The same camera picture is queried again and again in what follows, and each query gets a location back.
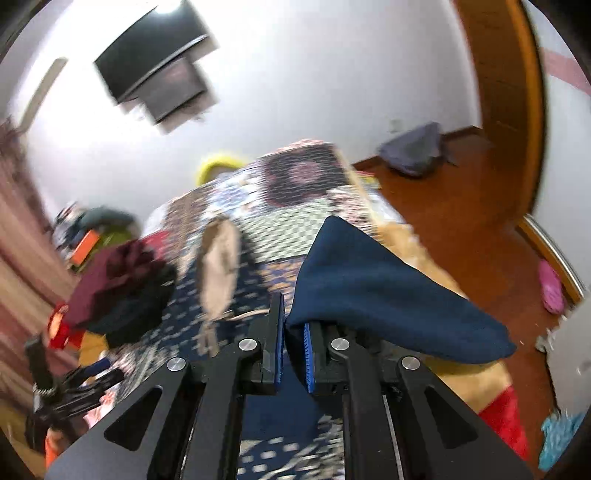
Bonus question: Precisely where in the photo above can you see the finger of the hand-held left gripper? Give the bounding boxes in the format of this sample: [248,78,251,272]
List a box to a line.
[59,364,126,411]

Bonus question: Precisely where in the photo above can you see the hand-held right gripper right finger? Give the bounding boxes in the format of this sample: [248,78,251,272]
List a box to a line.
[303,320,535,480]

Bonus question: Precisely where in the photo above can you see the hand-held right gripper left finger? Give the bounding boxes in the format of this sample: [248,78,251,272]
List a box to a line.
[45,292,285,480]

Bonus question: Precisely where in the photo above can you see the navy blue pants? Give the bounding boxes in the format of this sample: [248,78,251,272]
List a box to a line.
[285,215,517,361]

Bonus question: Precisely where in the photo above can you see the black cloth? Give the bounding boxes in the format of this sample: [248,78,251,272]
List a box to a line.
[87,264,178,350]

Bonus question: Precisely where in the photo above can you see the maroon cloth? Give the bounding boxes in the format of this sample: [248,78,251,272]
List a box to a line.
[67,239,172,329]

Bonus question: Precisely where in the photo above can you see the orange box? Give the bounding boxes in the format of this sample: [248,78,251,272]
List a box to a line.
[71,230,101,265]

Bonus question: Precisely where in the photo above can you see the pink striped curtain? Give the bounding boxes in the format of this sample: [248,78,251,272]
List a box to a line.
[0,117,79,462]

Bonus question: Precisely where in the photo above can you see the patchwork quilt bed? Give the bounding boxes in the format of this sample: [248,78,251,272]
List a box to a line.
[81,138,398,480]

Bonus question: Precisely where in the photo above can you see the yellow blanket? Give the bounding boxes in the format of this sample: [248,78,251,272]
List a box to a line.
[379,222,527,416]

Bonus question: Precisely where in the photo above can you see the green cloth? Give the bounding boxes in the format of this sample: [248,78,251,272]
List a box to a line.
[82,208,141,252]

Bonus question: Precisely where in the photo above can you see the yellow round object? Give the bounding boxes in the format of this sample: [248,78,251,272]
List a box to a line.
[195,150,246,186]

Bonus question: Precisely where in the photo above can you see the grey bag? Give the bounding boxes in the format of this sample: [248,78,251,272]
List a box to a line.
[378,122,459,179]

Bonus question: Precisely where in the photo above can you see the pink slipper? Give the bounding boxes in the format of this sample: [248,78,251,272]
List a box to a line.
[537,258,565,315]

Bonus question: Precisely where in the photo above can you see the teal cloth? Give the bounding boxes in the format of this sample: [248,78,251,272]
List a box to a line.
[537,410,585,472]

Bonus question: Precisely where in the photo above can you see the white cabinet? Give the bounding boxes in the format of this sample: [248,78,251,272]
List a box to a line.
[549,302,591,418]

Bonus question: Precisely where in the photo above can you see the brown wooden door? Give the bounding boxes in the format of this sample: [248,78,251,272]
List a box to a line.
[454,0,546,220]

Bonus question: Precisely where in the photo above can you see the black wall television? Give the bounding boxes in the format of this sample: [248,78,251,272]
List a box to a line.
[93,0,219,136]

